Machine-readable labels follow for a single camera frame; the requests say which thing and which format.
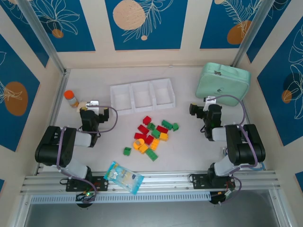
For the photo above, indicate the small green lego brick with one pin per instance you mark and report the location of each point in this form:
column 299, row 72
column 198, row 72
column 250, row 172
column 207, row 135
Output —
column 127, row 151
column 156, row 133
column 175, row 127
column 151, row 126

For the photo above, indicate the long green lego brick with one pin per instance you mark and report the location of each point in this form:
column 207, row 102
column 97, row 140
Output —
column 151, row 155
column 167, row 123

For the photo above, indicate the long red lego brick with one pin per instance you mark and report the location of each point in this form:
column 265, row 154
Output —
column 143, row 129
column 139, row 136
column 162, row 129

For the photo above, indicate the small yellow lego brick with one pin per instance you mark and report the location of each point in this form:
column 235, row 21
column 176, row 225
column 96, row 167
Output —
column 143, row 149
column 163, row 136

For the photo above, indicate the small red lego brick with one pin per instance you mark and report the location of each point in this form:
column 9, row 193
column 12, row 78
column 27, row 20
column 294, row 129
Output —
column 146, row 120
column 149, row 139

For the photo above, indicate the yellow brick with orange disc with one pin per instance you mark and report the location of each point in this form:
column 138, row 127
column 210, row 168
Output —
column 138, row 143

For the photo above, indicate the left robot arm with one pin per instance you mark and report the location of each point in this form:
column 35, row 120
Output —
column 54, row 146

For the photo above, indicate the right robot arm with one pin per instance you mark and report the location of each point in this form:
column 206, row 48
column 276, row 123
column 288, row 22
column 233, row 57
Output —
column 246, row 146

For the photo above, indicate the beige sponge packet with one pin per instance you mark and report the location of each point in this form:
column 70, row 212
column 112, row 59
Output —
column 80, row 105

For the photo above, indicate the orange-capped small bottle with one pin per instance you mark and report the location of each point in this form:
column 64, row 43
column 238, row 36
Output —
column 71, row 98

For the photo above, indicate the mint green zip case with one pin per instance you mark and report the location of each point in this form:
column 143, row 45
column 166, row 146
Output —
column 222, row 80

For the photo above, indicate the white three-compartment container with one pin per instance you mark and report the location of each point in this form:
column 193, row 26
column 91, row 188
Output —
column 142, row 110

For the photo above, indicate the long yellow lego brick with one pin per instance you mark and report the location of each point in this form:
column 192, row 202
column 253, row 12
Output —
column 155, row 144

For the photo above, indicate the blue snack bag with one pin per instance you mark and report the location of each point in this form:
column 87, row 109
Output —
column 123, row 176

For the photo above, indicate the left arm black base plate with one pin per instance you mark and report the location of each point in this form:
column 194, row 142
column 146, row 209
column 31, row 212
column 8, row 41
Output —
column 101, row 183

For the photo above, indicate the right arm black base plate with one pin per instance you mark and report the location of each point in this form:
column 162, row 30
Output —
column 201, row 180

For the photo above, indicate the aluminium rail frame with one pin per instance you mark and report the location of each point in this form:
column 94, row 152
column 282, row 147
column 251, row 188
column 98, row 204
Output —
column 165, row 179

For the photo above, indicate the aluminium corner post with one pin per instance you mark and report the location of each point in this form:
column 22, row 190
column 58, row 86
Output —
column 252, row 33
column 42, row 33

